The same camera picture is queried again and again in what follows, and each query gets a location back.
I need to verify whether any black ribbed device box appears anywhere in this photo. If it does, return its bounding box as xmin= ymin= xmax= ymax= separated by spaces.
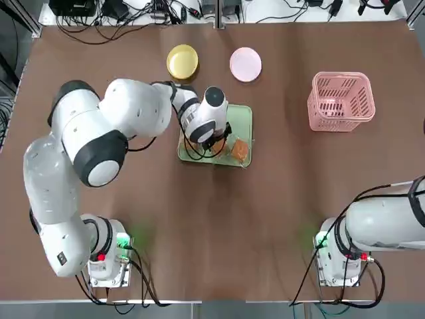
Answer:
xmin=48 ymin=0 xmax=98 ymax=17

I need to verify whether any pale pinkish white plate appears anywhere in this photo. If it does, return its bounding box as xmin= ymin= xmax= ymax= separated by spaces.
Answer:
xmin=229 ymin=47 xmax=263 ymax=83

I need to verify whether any yellow round plate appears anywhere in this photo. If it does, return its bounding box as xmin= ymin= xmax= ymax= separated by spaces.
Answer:
xmin=166 ymin=44 xmax=200 ymax=80

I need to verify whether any green rectangular tray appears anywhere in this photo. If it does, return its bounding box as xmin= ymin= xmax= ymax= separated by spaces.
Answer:
xmin=178 ymin=104 xmax=254 ymax=168

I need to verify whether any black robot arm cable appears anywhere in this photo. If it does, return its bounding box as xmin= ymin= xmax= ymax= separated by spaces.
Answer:
xmin=127 ymin=81 xmax=233 ymax=163

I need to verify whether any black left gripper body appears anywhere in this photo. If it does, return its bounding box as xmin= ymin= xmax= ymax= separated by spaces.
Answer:
xmin=198 ymin=121 xmax=232 ymax=151

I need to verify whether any small pink plastic basket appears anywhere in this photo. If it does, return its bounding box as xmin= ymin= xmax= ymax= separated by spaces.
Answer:
xmin=307 ymin=71 xmax=377 ymax=133

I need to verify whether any green cable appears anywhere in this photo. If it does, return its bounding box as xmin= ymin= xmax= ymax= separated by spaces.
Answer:
xmin=317 ymin=302 xmax=351 ymax=316

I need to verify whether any aluminium frame post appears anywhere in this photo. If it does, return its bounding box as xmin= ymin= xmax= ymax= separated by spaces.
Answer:
xmin=406 ymin=0 xmax=425 ymax=31
xmin=214 ymin=0 xmax=225 ymax=31
xmin=31 ymin=0 xmax=44 ymax=38

